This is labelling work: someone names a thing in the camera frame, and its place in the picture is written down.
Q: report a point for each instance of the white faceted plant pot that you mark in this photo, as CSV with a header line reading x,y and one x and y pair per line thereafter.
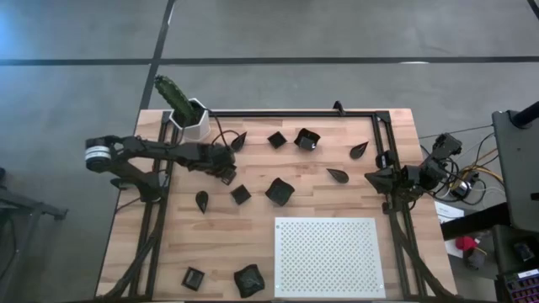
x,y
195,130

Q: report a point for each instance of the box of coloured parts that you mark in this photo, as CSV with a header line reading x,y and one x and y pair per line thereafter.
x,y
522,288

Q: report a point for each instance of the black floor beam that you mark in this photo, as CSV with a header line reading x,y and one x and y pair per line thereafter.
x,y
471,222

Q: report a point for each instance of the white perforated raised tray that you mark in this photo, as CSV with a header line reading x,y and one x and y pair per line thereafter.
x,y
328,261

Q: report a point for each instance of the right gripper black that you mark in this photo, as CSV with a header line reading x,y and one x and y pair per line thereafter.
x,y
406,179

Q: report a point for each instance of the white paper sheet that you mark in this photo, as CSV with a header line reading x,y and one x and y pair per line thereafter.
x,y
448,211
451,249

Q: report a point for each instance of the small black square plate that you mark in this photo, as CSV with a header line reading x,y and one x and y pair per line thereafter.
x,y
240,195
193,278
276,139

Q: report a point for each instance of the black metal stand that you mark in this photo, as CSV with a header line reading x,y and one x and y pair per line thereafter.
x,y
38,207

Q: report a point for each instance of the black teardrop mini plate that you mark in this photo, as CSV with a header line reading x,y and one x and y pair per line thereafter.
x,y
202,200
339,176
238,143
358,151

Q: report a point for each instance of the dark grey equipment cabinet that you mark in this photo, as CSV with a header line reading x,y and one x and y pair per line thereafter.
x,y
520,168

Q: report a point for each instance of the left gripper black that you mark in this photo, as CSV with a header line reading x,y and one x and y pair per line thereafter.
x,y
217,159

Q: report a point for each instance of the black padded seat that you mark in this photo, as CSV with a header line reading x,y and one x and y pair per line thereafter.
x,y
509,248

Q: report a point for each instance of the small grey electronics box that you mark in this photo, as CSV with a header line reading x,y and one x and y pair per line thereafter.
x,y
461,189

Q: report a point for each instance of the tall green cactus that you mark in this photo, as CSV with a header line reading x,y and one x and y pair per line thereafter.
x,y
172,94

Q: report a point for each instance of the black wavy square plate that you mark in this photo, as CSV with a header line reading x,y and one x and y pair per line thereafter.
x,y
279,192
306,139
249,281

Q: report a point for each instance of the small grey object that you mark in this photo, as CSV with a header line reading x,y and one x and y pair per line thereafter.
x,y
475,259

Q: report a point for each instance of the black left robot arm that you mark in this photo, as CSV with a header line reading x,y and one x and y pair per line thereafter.
x,y
168,149

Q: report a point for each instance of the small black clamp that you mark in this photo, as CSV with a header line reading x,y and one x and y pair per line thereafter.
x,y
338,108

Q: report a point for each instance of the black round pole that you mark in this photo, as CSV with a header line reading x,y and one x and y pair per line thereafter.
x,y
528,115

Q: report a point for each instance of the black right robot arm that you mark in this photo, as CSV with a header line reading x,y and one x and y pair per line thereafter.
x,y
442,147

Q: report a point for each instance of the small red object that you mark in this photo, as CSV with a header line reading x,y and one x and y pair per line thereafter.
x,y
465,243

